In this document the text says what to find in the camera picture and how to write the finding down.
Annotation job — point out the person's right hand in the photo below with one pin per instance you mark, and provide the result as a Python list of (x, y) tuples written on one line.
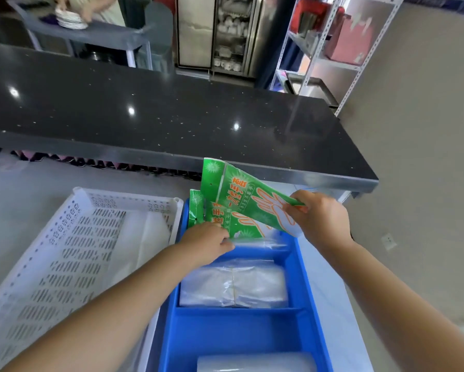
[(325, 222)]

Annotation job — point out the green glove packet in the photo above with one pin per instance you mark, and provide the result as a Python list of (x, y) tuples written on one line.
[(213, 219), (236, 187)]

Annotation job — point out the blue divided plastic bin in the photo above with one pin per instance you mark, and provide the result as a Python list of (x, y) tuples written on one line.
[(236, 333)]

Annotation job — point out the metal tray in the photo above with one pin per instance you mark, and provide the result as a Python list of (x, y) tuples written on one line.
[(313, 87)]

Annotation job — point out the grey utility cart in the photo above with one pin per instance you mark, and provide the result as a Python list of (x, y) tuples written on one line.
[(112, 36)]

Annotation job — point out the pink box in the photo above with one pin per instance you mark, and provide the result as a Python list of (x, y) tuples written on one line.
[(350, 42)]

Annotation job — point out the stack of white plates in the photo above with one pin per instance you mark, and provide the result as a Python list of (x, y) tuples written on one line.
[(70, 20)]

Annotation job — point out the white metal shelf rack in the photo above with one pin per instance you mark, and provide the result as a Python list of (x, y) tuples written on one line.
[(313, 60)]

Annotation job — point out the bundle of clear plastic bags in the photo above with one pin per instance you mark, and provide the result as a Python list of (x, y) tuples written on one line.
[(234, 284)]

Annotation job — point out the person's left fingers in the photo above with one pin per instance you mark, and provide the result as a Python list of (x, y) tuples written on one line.
[(222, 238)]

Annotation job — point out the red box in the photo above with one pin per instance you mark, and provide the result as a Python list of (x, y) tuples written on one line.
[(313, 6)]

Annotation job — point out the person's left hand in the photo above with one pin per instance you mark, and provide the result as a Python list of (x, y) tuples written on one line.
[(203, 244)]

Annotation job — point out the metal cup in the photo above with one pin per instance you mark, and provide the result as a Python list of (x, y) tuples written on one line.
[(306, 23)]

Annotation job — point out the person's left forearm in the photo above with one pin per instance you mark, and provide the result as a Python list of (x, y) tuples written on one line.
[(112, 317)]

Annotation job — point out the steel dish cabinet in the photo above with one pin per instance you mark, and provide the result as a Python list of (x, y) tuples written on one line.
[(195, 30)]

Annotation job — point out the row of dark pink objects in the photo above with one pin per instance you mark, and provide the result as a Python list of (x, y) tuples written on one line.
[(100, 164)]

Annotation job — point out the flat clear plastic bag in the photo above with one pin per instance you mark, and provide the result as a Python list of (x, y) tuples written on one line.
[(261, 244)]

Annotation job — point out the white dishes in cabinet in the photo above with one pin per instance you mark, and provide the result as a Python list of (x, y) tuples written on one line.
[(232, 30)]

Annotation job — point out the black stone counter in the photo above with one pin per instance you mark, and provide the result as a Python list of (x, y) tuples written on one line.
[(139, 112)]

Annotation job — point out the white perforated plastic basket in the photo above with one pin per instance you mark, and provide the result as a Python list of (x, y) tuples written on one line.
[(61, 267)]

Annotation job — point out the clear plastic film roll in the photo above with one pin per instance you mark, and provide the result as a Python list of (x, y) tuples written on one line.
[(255, 363)]

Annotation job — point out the white wall socket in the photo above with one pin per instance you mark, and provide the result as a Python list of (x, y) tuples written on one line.
[(388, 242)]

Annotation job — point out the person's right thumb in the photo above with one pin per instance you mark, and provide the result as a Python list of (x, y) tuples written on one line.
[(292, 215)]

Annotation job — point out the person's right forearm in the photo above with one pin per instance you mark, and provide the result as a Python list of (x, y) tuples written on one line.
[(402, 317)]

